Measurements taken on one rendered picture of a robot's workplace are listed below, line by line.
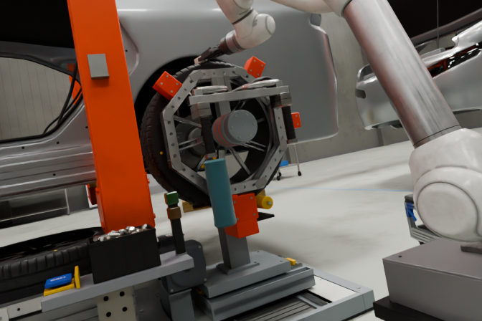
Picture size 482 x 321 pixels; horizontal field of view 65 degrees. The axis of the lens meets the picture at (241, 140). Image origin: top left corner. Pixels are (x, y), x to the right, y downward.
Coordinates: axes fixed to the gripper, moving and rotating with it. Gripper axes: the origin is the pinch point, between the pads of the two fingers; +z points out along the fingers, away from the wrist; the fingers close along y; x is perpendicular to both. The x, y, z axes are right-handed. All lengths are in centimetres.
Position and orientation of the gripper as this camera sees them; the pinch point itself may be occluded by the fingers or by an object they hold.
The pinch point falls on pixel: (200, 59)
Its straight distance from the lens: 175.6
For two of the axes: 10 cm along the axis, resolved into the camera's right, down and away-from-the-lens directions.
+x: -2.8, -9.6, -0.2
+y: 6.3, -2.0, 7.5
